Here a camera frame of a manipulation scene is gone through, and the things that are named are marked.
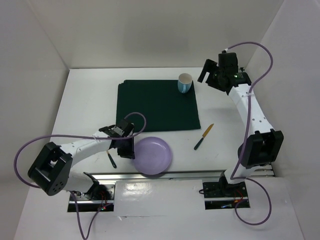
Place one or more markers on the aluminium rail frame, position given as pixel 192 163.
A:
pixel 89 102

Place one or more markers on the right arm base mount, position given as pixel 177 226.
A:
pixel 217 199

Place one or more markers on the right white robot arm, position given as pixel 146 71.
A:
pixel 262 142

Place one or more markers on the gold fork black handle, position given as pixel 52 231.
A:
pixel 111 160

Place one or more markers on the dark green cloth napkin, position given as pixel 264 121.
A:
pixel 164 107

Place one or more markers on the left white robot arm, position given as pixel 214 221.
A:
pixel 51 170

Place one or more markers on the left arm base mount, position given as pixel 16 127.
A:
pixel 103 198

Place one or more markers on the purple plate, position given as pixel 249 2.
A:
pixel 152 156

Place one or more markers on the gold knife black handle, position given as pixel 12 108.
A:
pixel 203 136

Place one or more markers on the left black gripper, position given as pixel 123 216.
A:
pixel 129 152

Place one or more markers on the light blue mug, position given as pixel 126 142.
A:
pixel 184 82

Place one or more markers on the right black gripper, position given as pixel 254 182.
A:
pixel 210 66

